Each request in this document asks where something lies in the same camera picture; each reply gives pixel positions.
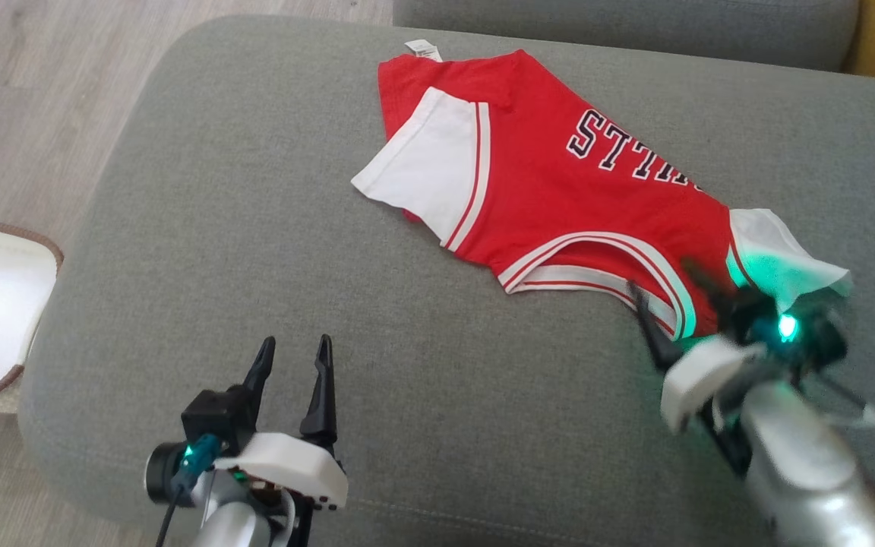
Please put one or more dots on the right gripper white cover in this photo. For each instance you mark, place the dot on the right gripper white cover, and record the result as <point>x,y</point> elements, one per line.
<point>703,380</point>

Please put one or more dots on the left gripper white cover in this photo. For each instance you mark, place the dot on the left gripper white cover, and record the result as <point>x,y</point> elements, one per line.
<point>293,463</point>

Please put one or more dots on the red and white basketball jersey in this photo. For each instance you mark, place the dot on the red and white basketball jersey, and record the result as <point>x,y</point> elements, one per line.
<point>544,190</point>

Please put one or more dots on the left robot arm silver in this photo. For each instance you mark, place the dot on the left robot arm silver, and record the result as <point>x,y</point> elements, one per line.
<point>232,528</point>

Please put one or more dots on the grey fabric sofa seat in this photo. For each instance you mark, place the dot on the grey fabric sofa seat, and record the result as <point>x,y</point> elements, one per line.
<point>255,228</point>

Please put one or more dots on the grey sofa back cushion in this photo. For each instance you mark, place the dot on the grey sofa back cushion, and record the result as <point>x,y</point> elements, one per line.
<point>620,26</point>

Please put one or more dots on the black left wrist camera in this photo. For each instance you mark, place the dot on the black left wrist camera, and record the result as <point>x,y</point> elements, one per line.
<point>217,414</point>

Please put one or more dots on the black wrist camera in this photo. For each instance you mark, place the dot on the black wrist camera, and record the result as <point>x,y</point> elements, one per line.
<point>217,414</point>
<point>829,346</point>

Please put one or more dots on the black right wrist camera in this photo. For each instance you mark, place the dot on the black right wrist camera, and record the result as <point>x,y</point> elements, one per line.
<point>829,346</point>

